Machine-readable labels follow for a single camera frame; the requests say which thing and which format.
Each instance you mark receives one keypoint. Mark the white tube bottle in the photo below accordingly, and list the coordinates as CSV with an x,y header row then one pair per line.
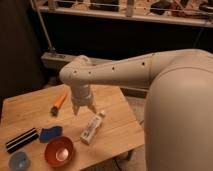
x,y
93,125

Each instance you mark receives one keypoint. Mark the black striped rectangular block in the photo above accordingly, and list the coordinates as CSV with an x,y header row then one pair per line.
x,y
21,140

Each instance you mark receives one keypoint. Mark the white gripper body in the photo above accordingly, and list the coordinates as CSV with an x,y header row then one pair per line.
x,y
81,95

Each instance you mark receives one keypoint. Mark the cluttered shelf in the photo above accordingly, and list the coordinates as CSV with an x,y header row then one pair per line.
x,y
140,10

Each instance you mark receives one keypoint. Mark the metal pole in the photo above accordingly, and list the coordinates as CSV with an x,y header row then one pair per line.
x,y
50,46

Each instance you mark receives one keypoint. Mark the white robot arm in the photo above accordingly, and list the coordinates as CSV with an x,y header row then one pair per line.
x,y
178,118

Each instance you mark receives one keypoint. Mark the wooden table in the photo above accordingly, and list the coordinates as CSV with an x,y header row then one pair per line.
x,y
119,133

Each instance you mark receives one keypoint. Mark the blue sponge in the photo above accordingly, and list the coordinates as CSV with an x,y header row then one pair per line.
x,y
48,134

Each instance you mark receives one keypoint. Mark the orange handled brush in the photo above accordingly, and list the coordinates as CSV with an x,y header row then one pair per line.
x,y
57,104

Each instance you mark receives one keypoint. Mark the red bowl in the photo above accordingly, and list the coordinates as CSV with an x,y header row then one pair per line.
x,y
59,151

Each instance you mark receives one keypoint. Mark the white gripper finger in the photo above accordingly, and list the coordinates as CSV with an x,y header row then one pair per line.
x,y
76,109
92,108

